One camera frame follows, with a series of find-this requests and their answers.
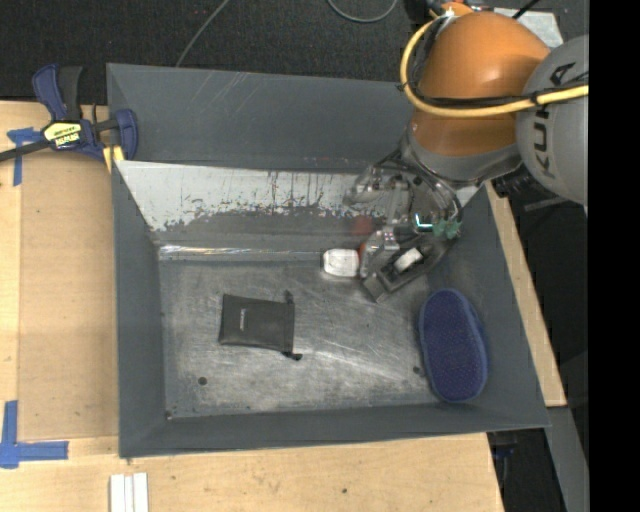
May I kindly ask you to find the blue oval scrubbing pad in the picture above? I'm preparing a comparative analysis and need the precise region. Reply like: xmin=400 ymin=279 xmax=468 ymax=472
xmin=417 ymin=287 xmax=489 ymax=404

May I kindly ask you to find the black drawstring pouch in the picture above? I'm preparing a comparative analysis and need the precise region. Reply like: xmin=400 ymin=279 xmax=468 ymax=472
xmin=217 ymin=289 xmax=304 ymax=362

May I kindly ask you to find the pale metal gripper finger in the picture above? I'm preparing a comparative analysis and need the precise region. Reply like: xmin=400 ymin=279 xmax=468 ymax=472
xmin=358 ymin=228 xmax=402 ymax=280
xmin=342 ymin=166 xmax=392 ymax=209

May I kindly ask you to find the white rounded plastic block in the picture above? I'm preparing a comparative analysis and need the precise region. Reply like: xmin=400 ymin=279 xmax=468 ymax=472
xmin=321 ymin=248 xmax=362 ymax=278

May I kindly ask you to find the dark grey tape dispenser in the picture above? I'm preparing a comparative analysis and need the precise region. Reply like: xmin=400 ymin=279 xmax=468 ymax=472
xmin=362 ymin=238 xmax=452 ymax=305

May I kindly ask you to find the grey metal bin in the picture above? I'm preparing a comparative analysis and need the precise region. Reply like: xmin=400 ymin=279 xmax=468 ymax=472
xmin=104 ymin=62 xmax=552 ymax=459

